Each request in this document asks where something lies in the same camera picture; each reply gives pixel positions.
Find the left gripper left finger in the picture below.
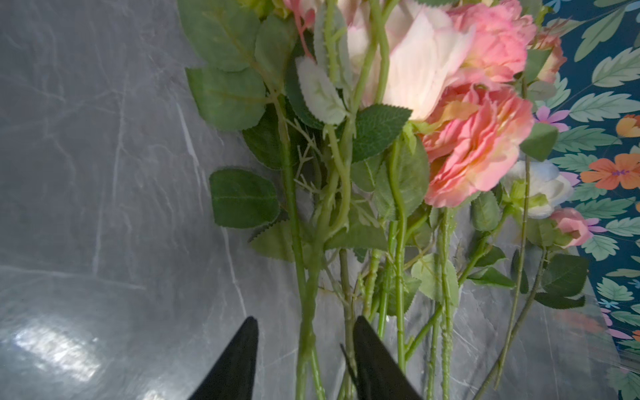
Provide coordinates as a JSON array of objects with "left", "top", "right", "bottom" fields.
[{"left": 189, "top": 317, "right": 259, "bottom": 400}]

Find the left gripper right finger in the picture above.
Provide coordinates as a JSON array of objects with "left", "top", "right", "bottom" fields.
[{"left": 349, "top": 316, "right": 422, "bottom": 400}]

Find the large pink peony bunch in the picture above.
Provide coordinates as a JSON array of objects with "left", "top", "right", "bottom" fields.
[{"left": 178, "top": 1, "right": 588, "bottom": 399}]

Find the small dark pink rosebud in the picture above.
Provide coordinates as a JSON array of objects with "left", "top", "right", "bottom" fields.
[{"left": 525, "top": 208, "right": 593, "bottom": 249}]

